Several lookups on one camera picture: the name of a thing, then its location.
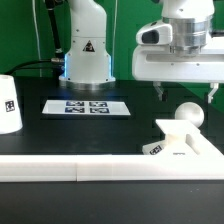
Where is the black cable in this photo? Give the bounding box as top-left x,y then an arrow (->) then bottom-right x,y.
4,57 -> 66,76

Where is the white thin cable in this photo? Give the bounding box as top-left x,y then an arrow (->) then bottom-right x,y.
31,0 -> 42,61

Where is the black corrugated hose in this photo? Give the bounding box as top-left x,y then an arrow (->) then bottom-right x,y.
44,0 -> 65,54

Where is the white lamp hood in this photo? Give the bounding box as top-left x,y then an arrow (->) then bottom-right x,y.
0,75 -> 23,135

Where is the white L-shaped fence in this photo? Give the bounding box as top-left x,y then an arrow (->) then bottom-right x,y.
0,133 -> 224,182

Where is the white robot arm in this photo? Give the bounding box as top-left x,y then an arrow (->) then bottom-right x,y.
59,0 -> 224,95

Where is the white tag sheet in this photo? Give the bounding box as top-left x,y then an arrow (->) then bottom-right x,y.
42,100 -> 130,116

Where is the white lamp base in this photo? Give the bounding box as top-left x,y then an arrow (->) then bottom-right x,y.
142,119 -> 200,156

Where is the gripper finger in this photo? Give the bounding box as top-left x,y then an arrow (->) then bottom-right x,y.
207,83 -> 219,102
153,82 -> 164,100

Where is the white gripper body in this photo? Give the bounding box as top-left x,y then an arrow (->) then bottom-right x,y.
132,19 -> 224,83

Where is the white lamp bulb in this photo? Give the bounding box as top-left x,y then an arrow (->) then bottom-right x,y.
175,102 -> 204,128

